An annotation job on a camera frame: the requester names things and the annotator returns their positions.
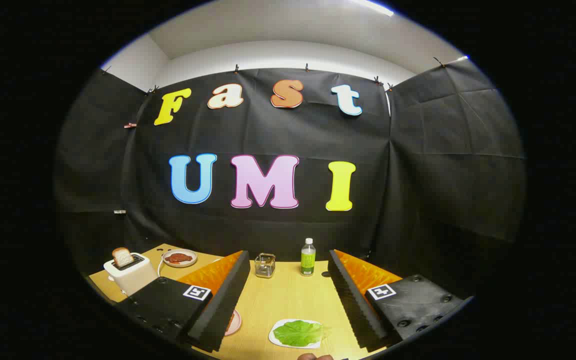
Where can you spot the toasted bread slice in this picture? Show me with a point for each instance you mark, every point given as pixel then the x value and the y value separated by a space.
pixel 123 257

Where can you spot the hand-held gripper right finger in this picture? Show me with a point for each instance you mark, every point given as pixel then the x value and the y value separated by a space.
pixel 355 305

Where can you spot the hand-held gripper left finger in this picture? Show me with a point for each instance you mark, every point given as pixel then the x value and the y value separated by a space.
pixel 223 305

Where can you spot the black backdrop cloth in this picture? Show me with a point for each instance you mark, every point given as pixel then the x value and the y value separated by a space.
pixel 268 135

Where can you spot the green label drink bottle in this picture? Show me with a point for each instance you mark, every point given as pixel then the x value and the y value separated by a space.
pixel 308 262

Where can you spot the white toaster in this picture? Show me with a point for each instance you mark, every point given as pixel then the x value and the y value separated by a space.
pixel 135 277

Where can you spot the white square plate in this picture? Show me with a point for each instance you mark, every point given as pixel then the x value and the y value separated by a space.
pixel 274 336

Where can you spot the pink round plate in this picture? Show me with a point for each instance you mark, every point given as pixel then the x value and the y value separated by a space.
pixel 235 324

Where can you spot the grey round plate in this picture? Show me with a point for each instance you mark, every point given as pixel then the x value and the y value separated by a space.
pixel 180 265

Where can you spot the red meat piece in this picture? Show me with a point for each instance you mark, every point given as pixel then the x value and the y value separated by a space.
pixel 179 258

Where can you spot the green lettuce leaf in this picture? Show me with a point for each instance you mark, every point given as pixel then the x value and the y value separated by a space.
pixel 298 333

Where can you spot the pink cloth clip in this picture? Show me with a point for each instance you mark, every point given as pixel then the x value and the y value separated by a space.
pixel 129 125

